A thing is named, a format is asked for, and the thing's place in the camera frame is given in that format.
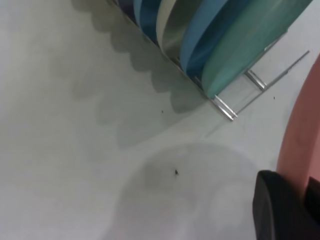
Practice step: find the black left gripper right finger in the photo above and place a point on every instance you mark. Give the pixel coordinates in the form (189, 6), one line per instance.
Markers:
(314, 197)

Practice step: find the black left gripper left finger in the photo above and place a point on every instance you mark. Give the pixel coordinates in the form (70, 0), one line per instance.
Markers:
(277, 212)

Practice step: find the pink round plate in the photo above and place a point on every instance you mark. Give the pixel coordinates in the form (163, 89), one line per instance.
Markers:
(295, 137)

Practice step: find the green round plate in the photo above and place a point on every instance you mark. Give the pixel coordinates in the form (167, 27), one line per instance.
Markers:
(237, 50)

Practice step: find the blue round plate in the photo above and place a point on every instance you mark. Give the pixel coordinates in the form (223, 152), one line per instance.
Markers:
(147, 17)
(197, 45)

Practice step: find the beige round plate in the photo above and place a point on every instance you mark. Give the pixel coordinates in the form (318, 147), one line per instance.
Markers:
(172, 32)

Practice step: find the navy purple round plate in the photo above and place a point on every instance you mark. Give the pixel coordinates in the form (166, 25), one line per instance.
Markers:
(126, 6)

